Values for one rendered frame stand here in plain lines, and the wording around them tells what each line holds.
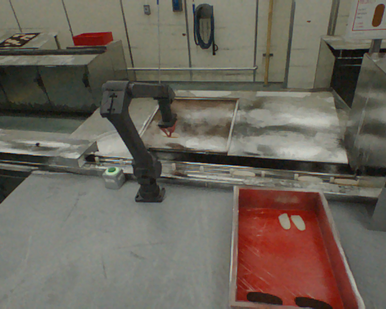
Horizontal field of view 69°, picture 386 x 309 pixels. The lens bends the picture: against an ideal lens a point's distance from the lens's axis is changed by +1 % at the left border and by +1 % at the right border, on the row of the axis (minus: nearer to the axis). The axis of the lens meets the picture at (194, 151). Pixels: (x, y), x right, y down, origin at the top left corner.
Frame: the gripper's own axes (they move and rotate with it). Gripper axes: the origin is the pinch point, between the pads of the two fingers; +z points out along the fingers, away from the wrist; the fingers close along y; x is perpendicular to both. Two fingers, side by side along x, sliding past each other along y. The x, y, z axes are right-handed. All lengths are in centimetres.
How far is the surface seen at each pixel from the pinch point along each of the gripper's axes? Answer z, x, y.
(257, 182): 5, -47, -20
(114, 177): 1.1, 14.0, -33.7
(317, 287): 2, -70, -60
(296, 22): 48, -51, 326
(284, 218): 5, -60, -36
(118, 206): 6.0, 7.6, -44.6
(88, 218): 5, 16, -54
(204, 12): 35, 85, 341
